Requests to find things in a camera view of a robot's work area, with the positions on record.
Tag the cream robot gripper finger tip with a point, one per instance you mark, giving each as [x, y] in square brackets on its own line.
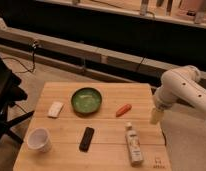
[156, 116]

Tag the white lotion bottle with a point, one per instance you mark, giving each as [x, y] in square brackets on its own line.
[133, 145]

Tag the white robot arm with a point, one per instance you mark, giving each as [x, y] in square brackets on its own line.
[178, 83]

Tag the orange carrot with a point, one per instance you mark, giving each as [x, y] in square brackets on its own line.
[123, 110]

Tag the green bowl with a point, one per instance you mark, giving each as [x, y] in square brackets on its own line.
[86, 101]

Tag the black remote control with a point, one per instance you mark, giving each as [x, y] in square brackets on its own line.
[86, 139]

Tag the wooden table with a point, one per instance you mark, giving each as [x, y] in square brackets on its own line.
[118, 137]

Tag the white rectangular sponge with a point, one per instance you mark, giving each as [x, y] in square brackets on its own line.
[55, 109]

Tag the white paper cup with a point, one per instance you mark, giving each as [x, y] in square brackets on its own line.
[39, 139]

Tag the black office chair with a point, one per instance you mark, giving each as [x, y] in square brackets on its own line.
[10, 93]

